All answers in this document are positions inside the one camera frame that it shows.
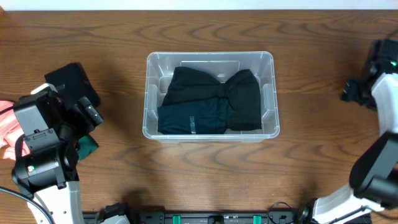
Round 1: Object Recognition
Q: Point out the dark green taped garment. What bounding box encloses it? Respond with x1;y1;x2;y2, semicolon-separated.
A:
76;135;99;161

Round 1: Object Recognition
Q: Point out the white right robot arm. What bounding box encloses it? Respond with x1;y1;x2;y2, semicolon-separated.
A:
295;39;397;224

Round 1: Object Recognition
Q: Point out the clear plastic storage bin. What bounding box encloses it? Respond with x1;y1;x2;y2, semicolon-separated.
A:
142;51;280;143

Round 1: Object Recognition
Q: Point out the pink folded garment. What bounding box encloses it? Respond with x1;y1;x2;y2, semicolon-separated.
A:
1;110;24;160

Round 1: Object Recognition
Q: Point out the black taped folded garment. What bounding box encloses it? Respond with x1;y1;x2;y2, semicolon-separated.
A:
44;62;100;109

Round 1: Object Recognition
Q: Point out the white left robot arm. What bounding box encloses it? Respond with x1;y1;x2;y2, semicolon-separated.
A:
12;88;103;223

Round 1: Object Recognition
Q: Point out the dark navy garment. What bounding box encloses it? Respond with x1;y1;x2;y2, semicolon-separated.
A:
157;98;234;134

